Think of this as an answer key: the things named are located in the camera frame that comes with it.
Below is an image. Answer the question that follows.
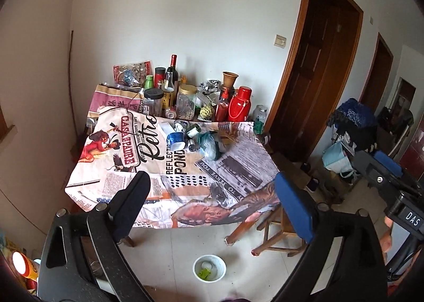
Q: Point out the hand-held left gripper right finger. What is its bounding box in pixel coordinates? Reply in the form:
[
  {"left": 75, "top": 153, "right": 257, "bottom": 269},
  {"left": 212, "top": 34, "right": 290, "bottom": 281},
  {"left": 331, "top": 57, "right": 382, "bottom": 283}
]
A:
[{"left": 272, "top": 171, "right": 389, "bottom": 302}]

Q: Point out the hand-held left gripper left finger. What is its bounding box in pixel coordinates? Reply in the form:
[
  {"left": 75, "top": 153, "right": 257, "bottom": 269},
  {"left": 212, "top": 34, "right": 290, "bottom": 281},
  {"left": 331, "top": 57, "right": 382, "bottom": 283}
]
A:
[{"left": 37, "top": 170, "right": 156, "bottom": 302}]

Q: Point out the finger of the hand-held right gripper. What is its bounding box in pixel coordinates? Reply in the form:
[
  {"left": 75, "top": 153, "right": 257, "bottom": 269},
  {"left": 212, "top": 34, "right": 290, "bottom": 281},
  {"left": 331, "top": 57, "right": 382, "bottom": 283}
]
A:
[
  {"left": 374, "top": 150, "right": 424, "bottom": 195},
  {"left": 353, "top": 150, "right": 403, "bottom": 198}
]

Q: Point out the blue and white cup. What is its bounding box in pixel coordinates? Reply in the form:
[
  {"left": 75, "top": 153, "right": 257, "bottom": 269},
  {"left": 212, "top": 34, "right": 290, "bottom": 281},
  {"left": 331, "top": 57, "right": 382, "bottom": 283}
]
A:
[{"left": 166, "top": 132, "right": 186, "bottom": 151}]

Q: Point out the teal plastic bag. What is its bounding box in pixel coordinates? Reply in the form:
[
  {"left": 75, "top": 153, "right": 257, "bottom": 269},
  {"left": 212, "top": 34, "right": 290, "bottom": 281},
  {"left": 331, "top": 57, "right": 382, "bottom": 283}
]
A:
[{"left": 198, "top": 131, "right": 226, "bottom": 161}]

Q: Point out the person's right hand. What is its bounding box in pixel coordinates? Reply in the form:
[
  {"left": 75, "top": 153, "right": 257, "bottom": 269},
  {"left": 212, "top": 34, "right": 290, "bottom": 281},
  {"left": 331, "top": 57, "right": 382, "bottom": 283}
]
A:
[{"left": 380, "top": 215, "right": 394, "bottom": 254}]

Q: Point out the wooden stool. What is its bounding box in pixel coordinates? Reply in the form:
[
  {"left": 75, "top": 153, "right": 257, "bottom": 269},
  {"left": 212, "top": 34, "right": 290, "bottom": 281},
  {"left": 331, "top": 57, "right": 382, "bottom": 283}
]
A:
[{"left": 226, "top": 202, "right": 307, "bottom": 258}]

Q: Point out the light blue plastic bag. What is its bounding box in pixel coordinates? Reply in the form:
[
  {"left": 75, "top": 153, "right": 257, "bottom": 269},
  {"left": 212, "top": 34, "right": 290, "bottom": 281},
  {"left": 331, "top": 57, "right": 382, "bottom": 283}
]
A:
[{"left": 321, "top": 141, "right": 354, "bottom": 174}]

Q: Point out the pile of dark clothes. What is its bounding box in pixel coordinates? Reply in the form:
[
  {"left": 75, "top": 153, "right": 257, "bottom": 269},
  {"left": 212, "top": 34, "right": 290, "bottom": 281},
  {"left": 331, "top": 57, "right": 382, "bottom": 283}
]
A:
[{"left": 327, "top": 98, "right": 379, "bottom": 154}]

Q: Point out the printed newspaper-style tablecloth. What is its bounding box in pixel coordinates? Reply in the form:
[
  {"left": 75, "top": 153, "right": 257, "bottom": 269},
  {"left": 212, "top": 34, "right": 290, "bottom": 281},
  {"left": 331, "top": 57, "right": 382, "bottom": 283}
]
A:
[{"left": 64, "top": 105, "right": 282, "bottom": 230}]

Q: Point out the narrow brown wooden door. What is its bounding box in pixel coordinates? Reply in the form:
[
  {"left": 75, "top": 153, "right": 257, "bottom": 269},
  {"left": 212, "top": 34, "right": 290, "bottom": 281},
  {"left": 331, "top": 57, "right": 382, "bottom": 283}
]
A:
[{"left": 359, "top": 32, "right": 394, "bottom": 114}]

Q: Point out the white bowl with green scraps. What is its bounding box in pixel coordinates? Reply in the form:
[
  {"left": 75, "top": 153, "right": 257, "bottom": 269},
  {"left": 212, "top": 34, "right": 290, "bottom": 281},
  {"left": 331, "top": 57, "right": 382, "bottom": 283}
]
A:
[{"left": 192, "top": 254, "right": 227, "bottom": 282}]

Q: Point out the plastic jar with black lid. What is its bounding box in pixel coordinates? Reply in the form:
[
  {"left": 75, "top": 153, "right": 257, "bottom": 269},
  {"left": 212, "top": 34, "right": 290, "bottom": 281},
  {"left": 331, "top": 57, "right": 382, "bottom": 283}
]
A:
[{"left": 143, "top": 88, "right": 165, "bottom": 118}]

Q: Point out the pink and beige woven sack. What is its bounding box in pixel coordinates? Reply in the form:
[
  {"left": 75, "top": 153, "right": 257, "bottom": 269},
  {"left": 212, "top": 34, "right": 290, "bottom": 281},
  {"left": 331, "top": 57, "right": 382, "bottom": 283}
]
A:
[{"left": 90, "top": 84, "right": 145, "bottom": 114}]

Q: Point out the glass jar with metal lid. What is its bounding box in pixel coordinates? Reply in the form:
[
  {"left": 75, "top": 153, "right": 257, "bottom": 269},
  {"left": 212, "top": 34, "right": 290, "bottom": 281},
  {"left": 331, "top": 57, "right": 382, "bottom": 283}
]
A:
[{"left": 253, "top": 105, "right": 267, "bottom": 124}]

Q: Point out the glass jar with gold lid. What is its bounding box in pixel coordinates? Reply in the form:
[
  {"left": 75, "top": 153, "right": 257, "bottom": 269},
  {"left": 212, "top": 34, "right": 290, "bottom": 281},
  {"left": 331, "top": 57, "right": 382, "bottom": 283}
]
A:
[{"left": 176, "top": 84, "right": 198, "bottom": 121}]

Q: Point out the large brown wooden door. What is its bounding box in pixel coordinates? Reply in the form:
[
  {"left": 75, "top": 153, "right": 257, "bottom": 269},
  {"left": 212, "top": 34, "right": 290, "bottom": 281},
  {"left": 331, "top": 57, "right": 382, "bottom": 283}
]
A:
[{"left": 264, "top": 0, "right": 364, "bottom": 164}]

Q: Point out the clear glass bottle yellow liquid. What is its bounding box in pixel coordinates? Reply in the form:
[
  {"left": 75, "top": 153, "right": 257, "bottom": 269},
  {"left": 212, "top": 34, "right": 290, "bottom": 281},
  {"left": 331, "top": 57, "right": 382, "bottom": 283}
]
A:
[{"left": 162, "top": 67, "right": 176, "bottom": 108}]

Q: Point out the red thermos jug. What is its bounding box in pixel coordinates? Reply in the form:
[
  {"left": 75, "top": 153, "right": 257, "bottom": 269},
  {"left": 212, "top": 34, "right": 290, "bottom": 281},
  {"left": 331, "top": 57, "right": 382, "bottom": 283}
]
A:
[{"left": 227, "top": 86, "right": 253, "bottom": 123}]

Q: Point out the blue crumpled bag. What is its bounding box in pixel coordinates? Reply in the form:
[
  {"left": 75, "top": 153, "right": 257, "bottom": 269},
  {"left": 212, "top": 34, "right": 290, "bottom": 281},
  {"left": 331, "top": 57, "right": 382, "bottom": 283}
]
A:
[{"left": 120, "top": 70, "right": 140, "bottom": 87}]

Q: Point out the clear plastic bag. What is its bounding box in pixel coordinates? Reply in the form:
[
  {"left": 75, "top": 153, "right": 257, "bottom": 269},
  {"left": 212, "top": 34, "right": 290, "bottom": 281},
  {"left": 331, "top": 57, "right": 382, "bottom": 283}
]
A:
[{"left": 195, "top": 92, "right": 219, "bottom": 107}]

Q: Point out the red canister with black lid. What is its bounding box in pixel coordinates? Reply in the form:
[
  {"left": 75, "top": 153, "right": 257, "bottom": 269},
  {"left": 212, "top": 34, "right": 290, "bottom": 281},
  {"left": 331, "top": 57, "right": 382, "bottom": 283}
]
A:
[{"left": 154, "top": 67, "right": 166, "bottom": 89}]

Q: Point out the red sauce squeeze bottle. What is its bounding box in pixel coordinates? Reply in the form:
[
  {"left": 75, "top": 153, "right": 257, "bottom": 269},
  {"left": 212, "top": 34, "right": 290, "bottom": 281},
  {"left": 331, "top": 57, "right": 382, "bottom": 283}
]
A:
[{"left": 215, "top": 88, "right": 230, "bottom": 122}]

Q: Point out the yellow and orange cup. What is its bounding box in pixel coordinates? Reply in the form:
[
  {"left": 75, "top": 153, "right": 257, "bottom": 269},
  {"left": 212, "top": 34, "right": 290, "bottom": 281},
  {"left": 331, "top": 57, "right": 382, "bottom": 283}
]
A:
[{"left": 12, "top": 251, "right": 41, "bottom": 282}]

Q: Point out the red-edged dried food packet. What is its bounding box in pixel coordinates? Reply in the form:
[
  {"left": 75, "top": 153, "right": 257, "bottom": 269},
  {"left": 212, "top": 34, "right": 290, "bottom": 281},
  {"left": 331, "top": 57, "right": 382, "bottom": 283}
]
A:
[{"left": 113, "top": 61, "right": 152, "bottom": 86}]

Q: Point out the dark wine bottle red cap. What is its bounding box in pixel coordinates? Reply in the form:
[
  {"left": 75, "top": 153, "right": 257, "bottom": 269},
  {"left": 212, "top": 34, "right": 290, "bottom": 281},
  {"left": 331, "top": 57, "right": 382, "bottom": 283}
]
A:
[{"left": 167, "top": 54, "right": 180, "bottom": 91}]

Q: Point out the crumpled silver foil bag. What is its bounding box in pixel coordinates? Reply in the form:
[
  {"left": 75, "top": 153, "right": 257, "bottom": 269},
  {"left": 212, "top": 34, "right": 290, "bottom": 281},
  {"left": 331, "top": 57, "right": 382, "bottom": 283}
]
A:
[{"left": 201, "top": 79, "right": 221, "bottom": 94}]

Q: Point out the brown ceramic vase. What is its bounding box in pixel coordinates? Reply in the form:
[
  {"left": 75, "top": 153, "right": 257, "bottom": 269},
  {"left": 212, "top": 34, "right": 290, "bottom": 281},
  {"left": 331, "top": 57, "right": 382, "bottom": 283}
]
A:
[{"left": 222, "top": 72, "right": 239, "bottom": 91}]

